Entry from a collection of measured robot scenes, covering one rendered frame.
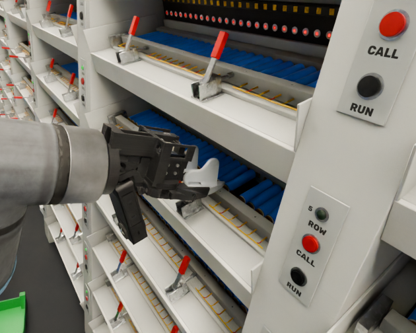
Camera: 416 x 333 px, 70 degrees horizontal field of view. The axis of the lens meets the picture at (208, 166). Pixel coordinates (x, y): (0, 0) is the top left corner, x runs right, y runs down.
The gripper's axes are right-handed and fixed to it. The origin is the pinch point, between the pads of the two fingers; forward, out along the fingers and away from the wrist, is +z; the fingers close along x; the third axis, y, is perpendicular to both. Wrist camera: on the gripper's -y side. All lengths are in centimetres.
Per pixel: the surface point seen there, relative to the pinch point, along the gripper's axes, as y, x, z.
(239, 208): -0.9, -7.3, 0.5
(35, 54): 2, 113, -6
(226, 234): -4.8, -8.3, -1.5
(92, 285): -60, 42, 6
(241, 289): -7.8, -15.9, -4.3
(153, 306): -41.2, 11.9, 7.7
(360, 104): 18.2, -22.5, -10.3
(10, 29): 4, 183, -6
